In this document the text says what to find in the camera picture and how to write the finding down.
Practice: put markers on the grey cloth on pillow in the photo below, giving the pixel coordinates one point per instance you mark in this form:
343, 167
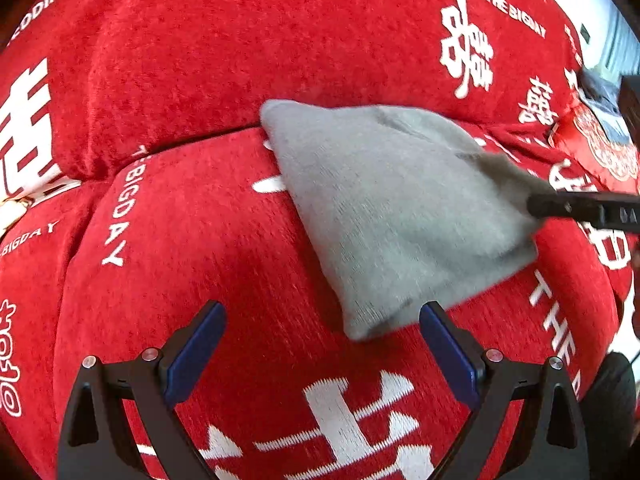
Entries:
602, 102

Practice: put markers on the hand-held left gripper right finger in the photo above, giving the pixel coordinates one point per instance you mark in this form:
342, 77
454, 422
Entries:
450, 355

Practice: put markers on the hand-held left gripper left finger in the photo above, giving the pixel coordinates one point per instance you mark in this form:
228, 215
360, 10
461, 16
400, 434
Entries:
192, 352

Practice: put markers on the cream folded cloth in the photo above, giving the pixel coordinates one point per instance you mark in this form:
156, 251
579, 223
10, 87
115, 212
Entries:
10, 212

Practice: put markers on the red embroidered pillow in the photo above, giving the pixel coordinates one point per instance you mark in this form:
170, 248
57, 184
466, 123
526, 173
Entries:
607, 152

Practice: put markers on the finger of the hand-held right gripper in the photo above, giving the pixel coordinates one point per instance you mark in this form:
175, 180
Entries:
585, 207

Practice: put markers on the red printed blanket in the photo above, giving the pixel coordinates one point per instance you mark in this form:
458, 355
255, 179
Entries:
200, 110

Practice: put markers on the grey small garment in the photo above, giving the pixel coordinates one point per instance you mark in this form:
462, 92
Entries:
390, 200

